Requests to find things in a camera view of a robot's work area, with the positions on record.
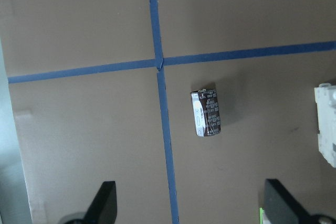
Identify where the white circuit breaker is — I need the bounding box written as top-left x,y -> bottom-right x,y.
314,83 -> 335,168

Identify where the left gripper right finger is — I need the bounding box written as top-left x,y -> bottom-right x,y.
264,179 -> 335,223

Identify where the dark brown capacitor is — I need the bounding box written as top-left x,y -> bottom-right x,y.
191,89 -> 221,137

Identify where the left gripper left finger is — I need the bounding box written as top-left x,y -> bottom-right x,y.
59,181 -> 117,224

